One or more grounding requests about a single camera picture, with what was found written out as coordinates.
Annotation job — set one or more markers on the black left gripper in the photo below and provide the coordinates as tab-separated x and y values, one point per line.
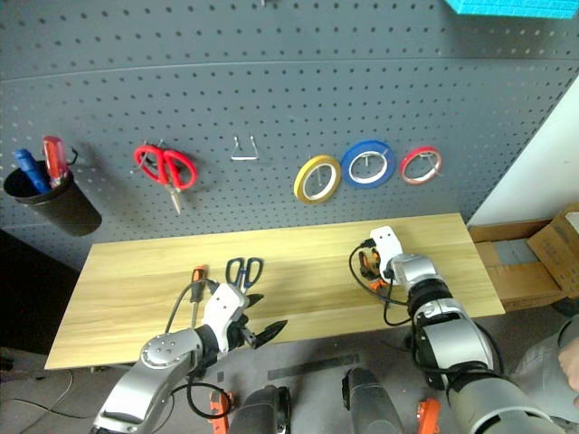
240	327

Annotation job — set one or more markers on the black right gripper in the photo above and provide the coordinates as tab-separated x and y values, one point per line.
364	267

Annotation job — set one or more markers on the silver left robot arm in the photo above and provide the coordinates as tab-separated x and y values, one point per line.
154	375

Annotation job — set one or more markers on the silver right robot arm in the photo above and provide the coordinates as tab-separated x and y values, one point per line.
457	343

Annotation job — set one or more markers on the black floor tape strip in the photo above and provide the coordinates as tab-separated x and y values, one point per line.
312	367

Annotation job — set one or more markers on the blue tape roll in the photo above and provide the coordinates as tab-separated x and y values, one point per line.
348	169

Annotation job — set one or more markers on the red tape roll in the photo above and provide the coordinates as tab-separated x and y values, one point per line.
405	174

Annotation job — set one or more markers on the yellow tape roll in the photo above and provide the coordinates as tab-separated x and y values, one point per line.
299	183

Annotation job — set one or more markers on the grey metal pegboard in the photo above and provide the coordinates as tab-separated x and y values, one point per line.
271	90

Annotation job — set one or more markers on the small black pegboard hook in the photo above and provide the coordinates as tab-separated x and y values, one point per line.
75	154

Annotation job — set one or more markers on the person's bare hand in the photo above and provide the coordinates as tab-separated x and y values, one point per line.
571	364

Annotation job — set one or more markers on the dark rounded shape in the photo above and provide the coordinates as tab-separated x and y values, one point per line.
262	413
368	402

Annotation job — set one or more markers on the orange clamp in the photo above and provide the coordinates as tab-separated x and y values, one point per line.
221	407
429	416

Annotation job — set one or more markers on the flat brown cardboard box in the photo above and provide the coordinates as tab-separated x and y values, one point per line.
520	280

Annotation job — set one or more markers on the brown cardboard box with print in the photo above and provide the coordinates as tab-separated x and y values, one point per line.
558	253

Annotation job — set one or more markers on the person's grey trouser leg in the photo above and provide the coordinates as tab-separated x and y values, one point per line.
538	368

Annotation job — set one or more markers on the black plastic cup holder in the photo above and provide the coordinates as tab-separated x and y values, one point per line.
68	208

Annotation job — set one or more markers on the teal foam block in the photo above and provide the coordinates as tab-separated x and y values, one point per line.
515	6

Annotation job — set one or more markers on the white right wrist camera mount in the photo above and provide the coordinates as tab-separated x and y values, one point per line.
388	246

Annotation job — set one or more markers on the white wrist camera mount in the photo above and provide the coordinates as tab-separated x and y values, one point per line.
388	246
226	307

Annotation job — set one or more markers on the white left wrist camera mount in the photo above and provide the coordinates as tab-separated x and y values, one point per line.
226	307

